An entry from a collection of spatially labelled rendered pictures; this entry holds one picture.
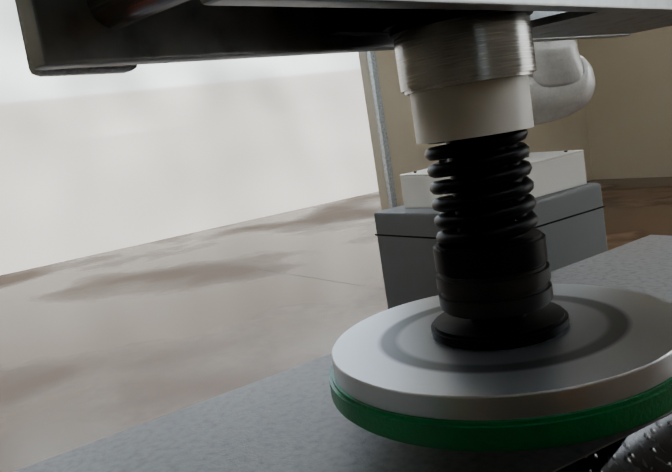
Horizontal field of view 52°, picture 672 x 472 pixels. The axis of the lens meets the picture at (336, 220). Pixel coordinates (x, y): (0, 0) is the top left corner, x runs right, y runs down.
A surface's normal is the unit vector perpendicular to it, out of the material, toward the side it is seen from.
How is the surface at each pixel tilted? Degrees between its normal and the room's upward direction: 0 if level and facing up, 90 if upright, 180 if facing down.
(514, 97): 90
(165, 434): 0
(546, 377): 0
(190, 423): 0
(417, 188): 90
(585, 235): 90
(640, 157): 90
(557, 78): 102
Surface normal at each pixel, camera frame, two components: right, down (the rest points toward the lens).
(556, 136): 0.56, 0.02
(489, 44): 0.16, 0.10
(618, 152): -0.81, 0.19
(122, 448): -0.15, -0.98
